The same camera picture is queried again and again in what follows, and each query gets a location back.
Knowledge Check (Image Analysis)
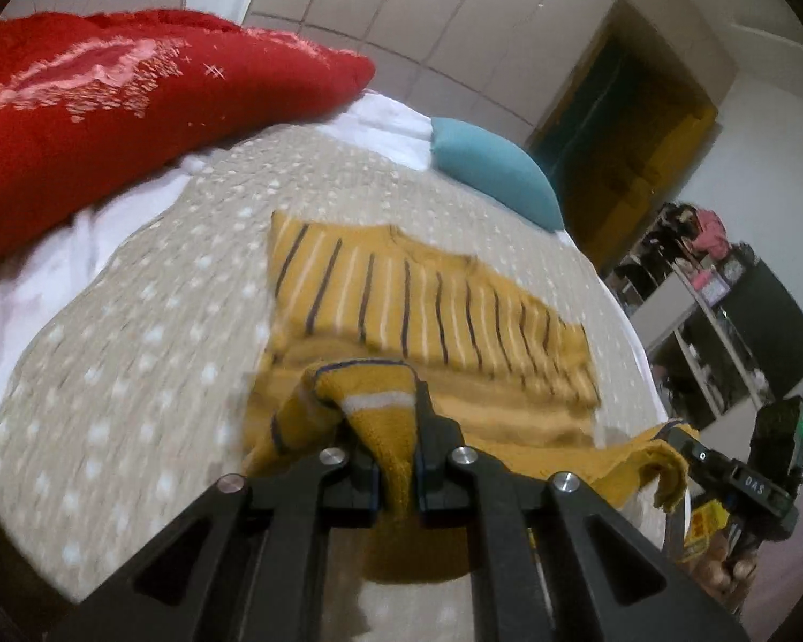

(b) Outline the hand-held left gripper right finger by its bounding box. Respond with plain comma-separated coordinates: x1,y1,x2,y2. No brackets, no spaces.
411,380,752,642

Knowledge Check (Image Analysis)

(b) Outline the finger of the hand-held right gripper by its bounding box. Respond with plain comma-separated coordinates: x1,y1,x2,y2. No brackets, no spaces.
654,423,711,483

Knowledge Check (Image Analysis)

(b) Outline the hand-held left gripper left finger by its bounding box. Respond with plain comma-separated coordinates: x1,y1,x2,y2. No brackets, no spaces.
52,436,382,642

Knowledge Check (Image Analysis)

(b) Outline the yellow striped knit sweater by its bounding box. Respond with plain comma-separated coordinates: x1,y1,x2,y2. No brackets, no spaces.
241,209,702,584

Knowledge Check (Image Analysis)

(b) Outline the person's right hand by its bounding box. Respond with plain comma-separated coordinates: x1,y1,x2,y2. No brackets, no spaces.
688,530,765,611

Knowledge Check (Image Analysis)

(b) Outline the cluttered white shelf unit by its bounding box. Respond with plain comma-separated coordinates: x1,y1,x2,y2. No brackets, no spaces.
605,202,781,424

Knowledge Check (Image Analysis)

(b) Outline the black flat screen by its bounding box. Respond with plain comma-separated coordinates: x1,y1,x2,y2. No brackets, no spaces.
726,257,803,403

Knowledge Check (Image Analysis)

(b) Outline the pink cloth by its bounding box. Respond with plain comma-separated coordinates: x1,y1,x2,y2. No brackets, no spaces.
692,207,730,261

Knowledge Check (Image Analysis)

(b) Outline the beige dotted blanket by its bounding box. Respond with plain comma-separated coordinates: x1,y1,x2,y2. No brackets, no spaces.
0,124,671,642

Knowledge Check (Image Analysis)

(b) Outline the teal pillow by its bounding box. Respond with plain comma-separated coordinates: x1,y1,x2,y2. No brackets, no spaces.
429,116,567,235

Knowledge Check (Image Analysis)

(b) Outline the white bed sheet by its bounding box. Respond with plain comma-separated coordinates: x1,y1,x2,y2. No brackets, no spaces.
0,89,437,486

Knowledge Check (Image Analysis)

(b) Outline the white glossy wardrobe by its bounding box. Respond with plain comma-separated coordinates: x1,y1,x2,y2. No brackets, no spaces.
244,0,623,148

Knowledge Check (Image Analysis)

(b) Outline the red embroidered pillow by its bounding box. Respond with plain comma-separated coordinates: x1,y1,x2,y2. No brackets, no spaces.
0,8,377,270

